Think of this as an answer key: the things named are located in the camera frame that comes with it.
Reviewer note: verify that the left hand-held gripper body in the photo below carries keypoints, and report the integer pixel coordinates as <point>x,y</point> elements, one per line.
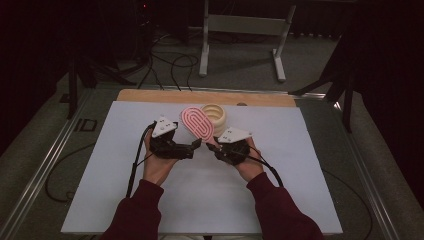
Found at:
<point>166,148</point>

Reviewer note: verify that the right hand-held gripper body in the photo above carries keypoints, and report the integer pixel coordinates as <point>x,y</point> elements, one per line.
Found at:
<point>235,151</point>

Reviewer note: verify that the pink hairbrush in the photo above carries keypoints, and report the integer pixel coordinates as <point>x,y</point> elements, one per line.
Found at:
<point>196,123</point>

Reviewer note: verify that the cream ribbed cup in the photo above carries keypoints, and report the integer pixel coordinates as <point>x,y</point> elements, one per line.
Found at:
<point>220,125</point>

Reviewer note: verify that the person's right hand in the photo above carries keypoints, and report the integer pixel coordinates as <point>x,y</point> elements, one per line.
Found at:
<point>251,168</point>

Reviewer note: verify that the person's left hand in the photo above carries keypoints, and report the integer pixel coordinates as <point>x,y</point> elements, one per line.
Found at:
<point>155,170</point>

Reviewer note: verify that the wooden table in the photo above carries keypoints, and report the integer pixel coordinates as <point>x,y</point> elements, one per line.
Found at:
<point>166,96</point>

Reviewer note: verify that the white table mat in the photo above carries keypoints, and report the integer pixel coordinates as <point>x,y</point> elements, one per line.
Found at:
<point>206,200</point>

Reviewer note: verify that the black floor socket box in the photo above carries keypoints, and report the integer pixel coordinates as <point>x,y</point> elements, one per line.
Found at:
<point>80,125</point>

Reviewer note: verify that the dark metal stand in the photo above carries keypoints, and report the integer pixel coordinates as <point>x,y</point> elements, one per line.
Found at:
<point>348,110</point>
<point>71,96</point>

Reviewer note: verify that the white metal stand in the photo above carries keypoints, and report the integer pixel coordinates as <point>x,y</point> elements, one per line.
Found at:
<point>245,25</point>

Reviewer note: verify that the metal floor rail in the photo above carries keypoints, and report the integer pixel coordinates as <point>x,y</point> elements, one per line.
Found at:
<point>36,181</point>
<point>370,196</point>

